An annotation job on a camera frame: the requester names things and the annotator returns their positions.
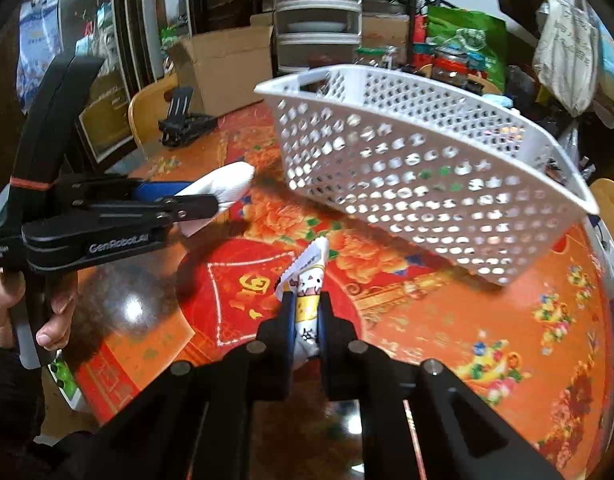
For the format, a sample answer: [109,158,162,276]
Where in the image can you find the closed cardboard box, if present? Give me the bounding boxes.
[362,12,413,56]

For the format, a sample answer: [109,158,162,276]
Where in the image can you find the wooden chair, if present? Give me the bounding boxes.
[128,74,180,156]
[589,177,614,226]

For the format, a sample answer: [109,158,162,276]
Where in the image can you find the red printed tablecloth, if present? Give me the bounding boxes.
[62,100,614,480]

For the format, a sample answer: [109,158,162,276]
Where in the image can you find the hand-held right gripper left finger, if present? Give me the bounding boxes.
[92,290,298,480]

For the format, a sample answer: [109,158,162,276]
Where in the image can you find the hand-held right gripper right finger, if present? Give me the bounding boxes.
[317,294,562,480]

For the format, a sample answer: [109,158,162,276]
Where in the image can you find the black phone stand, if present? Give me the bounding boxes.
[158,86,219,148]

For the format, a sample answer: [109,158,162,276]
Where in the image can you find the white plate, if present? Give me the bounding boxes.
[286,21,347,34]

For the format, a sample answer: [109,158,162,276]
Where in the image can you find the green shopping bag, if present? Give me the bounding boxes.
[424,0,508,86]

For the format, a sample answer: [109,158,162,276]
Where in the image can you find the white perforated plastic basket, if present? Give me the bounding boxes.
[253,63,600,287]

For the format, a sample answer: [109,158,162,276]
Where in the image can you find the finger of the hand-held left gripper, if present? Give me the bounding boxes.
[54,175,198,203]
[62,194,221,231]

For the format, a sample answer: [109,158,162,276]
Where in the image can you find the green white carton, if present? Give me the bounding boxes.
[46,352,84,408]

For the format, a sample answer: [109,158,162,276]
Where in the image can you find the cartoon snack packet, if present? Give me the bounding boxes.
[275,237,333,366]

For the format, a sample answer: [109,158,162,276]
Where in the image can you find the white tote bag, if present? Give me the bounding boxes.
[532,0,602,117]

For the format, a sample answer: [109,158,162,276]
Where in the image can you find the person's left hand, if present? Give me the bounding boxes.
[0,265,79,352]

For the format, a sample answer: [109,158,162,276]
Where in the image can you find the dark glass-door cabinet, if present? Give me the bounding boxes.
[0,0,208,191]

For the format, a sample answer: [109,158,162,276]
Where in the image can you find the light blue cloth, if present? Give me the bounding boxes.
[479,92,512,111]

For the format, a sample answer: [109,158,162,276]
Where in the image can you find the grey stacked drawer tower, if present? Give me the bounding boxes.
[273,0,363,73]

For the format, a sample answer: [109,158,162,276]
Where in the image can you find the white sock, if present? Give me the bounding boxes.
[174,161,255,238]

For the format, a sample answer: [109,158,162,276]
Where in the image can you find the glass jar with red contents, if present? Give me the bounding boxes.
[432,45,470,83]

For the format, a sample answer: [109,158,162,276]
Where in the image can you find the open cardboard box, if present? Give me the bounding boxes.
[167,25,278,116]

